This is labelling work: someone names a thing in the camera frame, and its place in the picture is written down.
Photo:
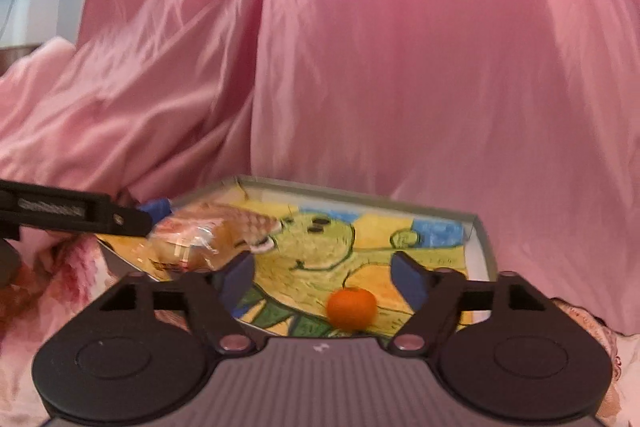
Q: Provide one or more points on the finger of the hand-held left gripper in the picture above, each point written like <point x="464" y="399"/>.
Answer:
<point x="157" y="208"/>
<point x="131" y="221"/>

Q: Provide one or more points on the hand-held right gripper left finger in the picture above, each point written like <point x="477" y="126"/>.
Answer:
<point x="237" y="279"/>

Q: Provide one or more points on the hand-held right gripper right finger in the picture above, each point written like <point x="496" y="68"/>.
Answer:
<point x="407" y="281"/>

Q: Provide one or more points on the clear bread packet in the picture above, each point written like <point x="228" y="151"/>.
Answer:
<point x="210" y="232"/>

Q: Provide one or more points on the grey box with painted inside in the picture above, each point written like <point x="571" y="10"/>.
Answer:
<point x="300" y="252"/>

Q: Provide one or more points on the orange tangerine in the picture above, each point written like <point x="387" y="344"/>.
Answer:
<point x="351" y="309"/>

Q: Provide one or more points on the floral bedsheet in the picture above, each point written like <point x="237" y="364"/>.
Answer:
<point x="30" y="332"/>

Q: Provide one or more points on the light pink quilt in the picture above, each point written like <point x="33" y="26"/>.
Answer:
<point x="40" y="62"/>

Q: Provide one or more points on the dark wooden headboard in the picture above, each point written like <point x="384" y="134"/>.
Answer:
<point x="10" y="57"/>

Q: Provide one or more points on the pink satin cloth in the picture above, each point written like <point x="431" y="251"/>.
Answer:
<point x="400" y="57"/>

